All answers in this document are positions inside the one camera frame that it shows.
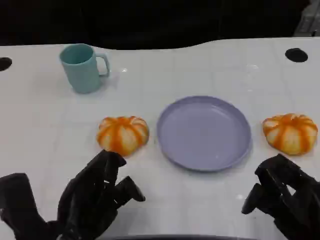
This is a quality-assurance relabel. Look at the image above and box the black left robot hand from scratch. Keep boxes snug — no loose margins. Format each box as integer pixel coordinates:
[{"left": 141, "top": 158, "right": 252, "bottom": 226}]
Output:
[{"left": 57, "top": 149, "right": 146, "bottom": 240}]

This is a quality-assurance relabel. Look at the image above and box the black round table grommet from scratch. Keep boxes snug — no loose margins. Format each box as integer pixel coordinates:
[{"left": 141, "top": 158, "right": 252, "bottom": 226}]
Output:
[
  {"left": 285, "top": 47, "right": 309, "bottom": 62},
  {"left": 0, "top": 57, "right": 13, "bottom": 72}
]

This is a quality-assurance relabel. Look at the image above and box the lilac plate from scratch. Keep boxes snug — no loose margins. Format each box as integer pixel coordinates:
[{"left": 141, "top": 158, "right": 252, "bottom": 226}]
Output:
[{"left": 156, "top": 95, "right": 253, "bottom": 173}]

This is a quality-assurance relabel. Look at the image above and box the orange and white bread roll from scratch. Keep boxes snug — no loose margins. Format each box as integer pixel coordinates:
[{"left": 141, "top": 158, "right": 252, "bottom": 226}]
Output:
[
  {"left": 262, "top": 112, "right": 319, "bottom": 156},
  {"left": 96, "top": 116, "right": 150, "bottom": 158}
]

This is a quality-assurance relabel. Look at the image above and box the grey metal frame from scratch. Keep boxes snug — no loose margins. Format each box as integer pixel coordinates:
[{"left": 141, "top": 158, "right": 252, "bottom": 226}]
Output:
[{"left": 294, "top": 7, "right": 320, "bottom": 38}]

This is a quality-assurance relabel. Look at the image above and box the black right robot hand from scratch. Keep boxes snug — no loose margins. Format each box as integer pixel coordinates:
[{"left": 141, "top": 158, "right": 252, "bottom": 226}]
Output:
[{"left": 241, "top": 153, "right": 320, "bottom": 240}]

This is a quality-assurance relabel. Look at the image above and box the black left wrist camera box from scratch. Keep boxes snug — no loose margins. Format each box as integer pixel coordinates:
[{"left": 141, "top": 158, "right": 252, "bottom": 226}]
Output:
[{"left": 0, "top": 173, "right": 60, "bottom": 240}]

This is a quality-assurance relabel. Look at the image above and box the pale green mug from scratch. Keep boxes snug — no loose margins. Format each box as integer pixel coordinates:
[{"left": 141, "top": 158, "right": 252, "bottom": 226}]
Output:
[{"left": 59, "top": 43, "right": 111, "bottom": 95}]

